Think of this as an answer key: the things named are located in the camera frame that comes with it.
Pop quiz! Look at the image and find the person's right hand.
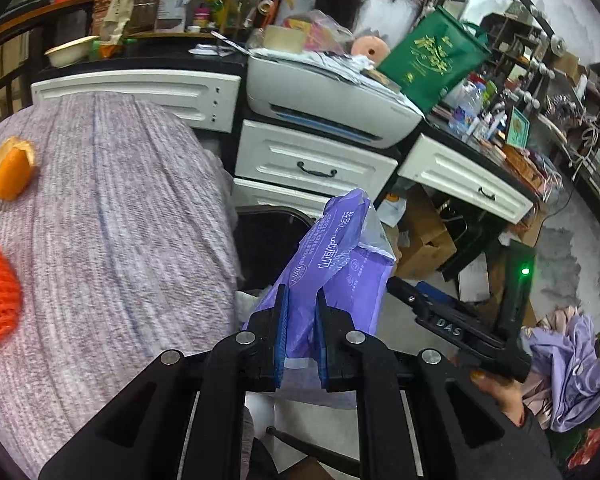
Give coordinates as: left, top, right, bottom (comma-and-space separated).
470, 369, 526, 426

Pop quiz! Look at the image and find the red patterned cloth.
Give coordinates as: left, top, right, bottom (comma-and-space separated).
565, 420, 600, 471

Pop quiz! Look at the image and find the person's right forearm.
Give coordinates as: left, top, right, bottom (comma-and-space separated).
517, 407, 568, 480

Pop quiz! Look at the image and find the stack of papers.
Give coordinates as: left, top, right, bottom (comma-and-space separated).
252, 47, 406, 93

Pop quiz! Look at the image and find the grey foil packet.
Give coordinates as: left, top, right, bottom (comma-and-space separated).
155, 0, 201, 33

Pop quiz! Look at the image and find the clear water bottle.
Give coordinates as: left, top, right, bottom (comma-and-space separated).
452, 80, 486, 131

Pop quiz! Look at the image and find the green tote bag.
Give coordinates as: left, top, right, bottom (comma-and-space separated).
376, 6, 492, 113

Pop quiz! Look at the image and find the dark wooden railing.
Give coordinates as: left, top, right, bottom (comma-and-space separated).
0, 0, 96, 136

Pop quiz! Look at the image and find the cream bowl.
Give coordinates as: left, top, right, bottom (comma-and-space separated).
44, 36, 100, 68

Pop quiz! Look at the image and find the purple plastic packet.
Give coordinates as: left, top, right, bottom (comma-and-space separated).
240, 188, 397, 411

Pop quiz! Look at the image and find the small green framed picture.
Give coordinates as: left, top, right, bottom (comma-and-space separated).
505, 106, 531, 148

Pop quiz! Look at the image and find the clear bag of packets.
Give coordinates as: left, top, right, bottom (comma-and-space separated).
280, 10, 353, 53

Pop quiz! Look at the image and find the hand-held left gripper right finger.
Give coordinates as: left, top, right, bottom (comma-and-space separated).
314, 290, 563, 480

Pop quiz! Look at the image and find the orange peel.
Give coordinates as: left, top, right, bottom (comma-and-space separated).
0, 136, 37, 202

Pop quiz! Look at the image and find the lilac cloth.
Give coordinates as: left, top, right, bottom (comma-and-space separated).
522, 305, 600, 433

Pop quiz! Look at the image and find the black trash bin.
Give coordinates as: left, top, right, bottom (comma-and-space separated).
232, 205, 326, 296

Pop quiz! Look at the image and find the beige printed paper bag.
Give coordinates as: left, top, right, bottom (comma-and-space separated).
91, 0, 136, 46

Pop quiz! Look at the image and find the white printer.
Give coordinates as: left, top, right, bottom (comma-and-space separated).
246, 50, 426, 150

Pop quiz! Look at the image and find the white drawer with black handle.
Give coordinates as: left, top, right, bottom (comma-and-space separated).
399, 134, 536, 223
235, 120, 398, 196

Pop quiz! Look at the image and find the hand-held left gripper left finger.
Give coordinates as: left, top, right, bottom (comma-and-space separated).
39, 285, 291, 480

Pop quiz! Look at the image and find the open cardboard box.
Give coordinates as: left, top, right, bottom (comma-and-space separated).
395, 185, 458, 278

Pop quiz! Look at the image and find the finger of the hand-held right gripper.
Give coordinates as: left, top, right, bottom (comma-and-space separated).
387, 278, 423, 311
417, 282, 473, 318

